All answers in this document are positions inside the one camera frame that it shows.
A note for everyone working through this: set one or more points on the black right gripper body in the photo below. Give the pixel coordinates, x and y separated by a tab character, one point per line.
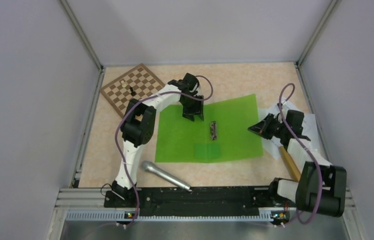
278	128

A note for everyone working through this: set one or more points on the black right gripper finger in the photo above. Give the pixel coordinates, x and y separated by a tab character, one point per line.
261	126
266	134

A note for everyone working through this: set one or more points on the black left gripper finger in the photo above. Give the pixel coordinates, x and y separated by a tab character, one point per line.
189	113
199	110

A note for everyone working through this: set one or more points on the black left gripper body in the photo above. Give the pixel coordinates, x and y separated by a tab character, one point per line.
188	102

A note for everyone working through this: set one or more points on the white paper files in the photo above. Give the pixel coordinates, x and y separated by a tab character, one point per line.
310	130

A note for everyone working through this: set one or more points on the metal folder clip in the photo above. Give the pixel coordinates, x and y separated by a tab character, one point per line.
213	131

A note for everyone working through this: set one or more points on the green plastic folder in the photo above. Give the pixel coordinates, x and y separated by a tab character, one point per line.
180	140

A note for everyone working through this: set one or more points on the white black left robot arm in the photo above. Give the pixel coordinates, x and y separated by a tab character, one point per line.
137	126

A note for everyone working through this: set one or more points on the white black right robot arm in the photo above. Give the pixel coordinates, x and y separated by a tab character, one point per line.
322	185

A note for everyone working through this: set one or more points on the wooden rolling pin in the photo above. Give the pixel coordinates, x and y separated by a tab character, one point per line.
290	164

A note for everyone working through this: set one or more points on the wooden chessboard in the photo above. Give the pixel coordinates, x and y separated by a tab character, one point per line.
137	83

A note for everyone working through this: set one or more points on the black chess piece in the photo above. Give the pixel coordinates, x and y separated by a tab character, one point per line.
132	91

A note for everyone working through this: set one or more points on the silver microphone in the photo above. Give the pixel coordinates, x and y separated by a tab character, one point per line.
155	170

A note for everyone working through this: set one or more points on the white chess piece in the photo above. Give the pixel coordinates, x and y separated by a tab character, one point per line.
124	84

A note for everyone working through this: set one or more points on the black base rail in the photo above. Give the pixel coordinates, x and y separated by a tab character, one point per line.
209	201

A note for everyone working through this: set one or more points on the white slotted cable duct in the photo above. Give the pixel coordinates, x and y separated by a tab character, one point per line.
122	216

